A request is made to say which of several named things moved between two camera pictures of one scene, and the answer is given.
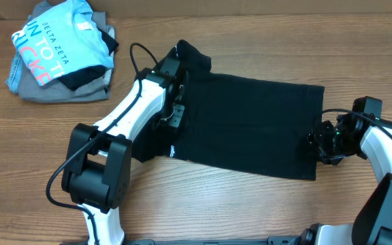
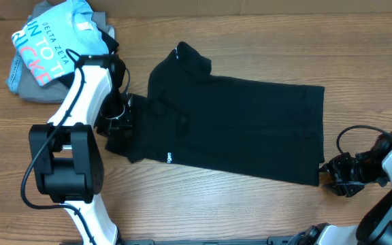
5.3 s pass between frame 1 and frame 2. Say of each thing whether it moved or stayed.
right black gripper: moved
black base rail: stayed
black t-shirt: stayed
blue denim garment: stayed
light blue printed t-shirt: stayed
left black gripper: moved
